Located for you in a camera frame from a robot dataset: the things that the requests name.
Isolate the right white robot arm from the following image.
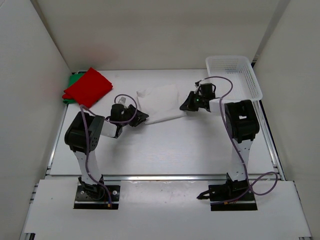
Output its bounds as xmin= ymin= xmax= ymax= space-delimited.
xmin=179 ymin=83 xmax=260 ymax=204

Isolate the white plastic basket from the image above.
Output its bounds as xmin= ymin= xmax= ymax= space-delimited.
xmin=205 ymin=55 xmax=263 ymax=102

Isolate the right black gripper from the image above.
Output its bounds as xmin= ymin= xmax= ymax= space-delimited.
xmin=181 ymin=92 xmax=206 ymax=113

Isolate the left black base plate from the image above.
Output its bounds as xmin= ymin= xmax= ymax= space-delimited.
xmin=73 ymin=184 xmax=121 ymax=210

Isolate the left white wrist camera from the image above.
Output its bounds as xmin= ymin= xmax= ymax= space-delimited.
xmin=118 ymin=96 xmax=127 ymax=106

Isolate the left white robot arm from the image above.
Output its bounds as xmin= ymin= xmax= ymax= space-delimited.
xmin=64 ymin=103 xmax=149 ymax=201

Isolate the red t shirt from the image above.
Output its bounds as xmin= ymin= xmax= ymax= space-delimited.
xmin=63 ymin=67 xmax=113 ymax=108

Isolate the green t shirt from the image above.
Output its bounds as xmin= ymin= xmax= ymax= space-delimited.
xmin=62 ymin=73 xmax=84 ymax=105

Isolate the white t shirt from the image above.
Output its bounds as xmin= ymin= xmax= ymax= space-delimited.
xmin=136 ymin=84 xmax=186 ymax=125

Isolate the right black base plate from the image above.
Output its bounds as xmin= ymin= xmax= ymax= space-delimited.
xmin=208 ymin=184 xmax=258 ymax=212

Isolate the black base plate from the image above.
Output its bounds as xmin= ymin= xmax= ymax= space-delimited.
xmin=208 ymin=184 xmax=258 ymax=212
xmin=73 ymin=184 xmax=121 ymax=210

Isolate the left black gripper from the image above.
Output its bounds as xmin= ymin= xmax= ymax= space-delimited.
xmin=119 ymin=104 xmax=149 ymax=127

